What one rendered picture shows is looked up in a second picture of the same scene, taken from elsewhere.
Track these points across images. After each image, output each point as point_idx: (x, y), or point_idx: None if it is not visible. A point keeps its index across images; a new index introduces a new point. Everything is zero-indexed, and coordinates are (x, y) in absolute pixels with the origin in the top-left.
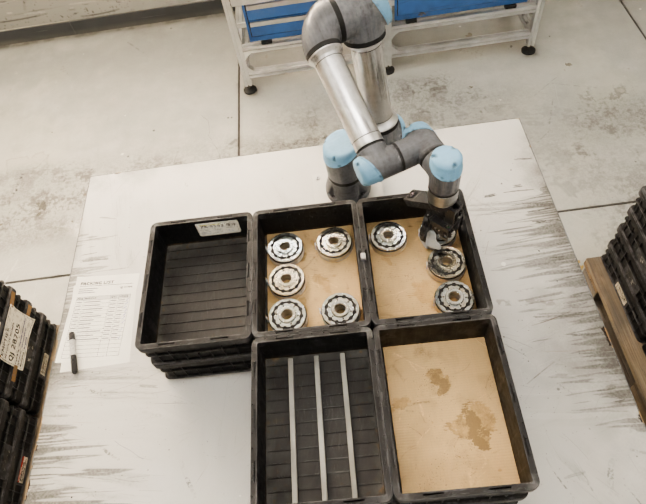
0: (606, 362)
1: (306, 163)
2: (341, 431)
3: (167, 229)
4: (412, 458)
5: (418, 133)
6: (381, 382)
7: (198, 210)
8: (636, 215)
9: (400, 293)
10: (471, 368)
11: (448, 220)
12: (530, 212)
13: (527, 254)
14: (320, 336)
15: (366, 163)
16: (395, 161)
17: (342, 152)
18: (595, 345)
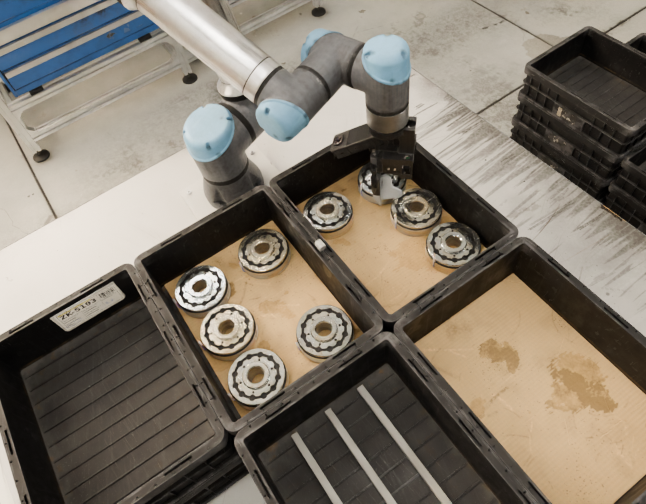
0: (631, 239)
1: (164, 183)
2: (425, 496)
3: (8, 346)
4: (539, 476)
5: (325, 41)
6: (452, 396)
7: (44, 304)
8: (530, 97)
9: (383, 272)
10: (526, 317)
11: (406, 148)
12: (450, 126)
13: (476, 168)
14: (329, 379)
15: (279, 104)
16: (316, 87)
17: (215, 133)
18: (608, 227)
